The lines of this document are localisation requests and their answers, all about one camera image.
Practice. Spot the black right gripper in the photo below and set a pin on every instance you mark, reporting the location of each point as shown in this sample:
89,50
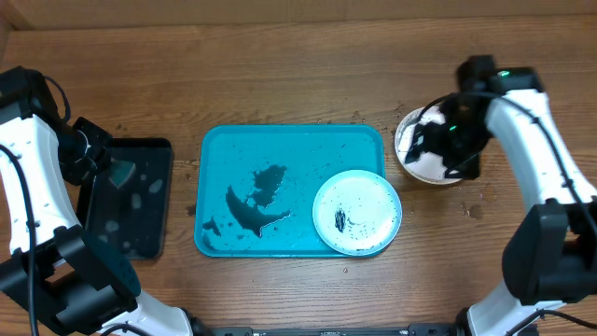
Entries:
433,140

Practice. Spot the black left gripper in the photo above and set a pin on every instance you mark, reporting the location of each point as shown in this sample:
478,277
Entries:
81,172

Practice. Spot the white round plate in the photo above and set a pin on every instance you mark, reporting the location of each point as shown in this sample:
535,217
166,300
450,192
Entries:
429,168

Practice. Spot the dark green sponge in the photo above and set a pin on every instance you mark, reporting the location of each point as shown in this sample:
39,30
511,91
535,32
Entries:
120,172

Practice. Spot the light blue round plate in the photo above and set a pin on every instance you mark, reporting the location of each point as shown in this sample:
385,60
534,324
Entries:
357,213

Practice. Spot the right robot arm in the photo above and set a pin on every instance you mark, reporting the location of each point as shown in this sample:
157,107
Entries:
550,261

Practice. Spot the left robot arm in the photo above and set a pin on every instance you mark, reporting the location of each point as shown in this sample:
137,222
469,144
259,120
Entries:
67,279

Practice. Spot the black rectangular water tray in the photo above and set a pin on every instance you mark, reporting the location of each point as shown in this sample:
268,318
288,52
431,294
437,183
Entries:
132,219

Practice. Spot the teal plastic serving tray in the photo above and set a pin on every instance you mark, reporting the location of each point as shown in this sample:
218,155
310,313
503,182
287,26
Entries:
257,184

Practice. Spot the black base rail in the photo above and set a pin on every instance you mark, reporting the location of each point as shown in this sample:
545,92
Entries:
326,331

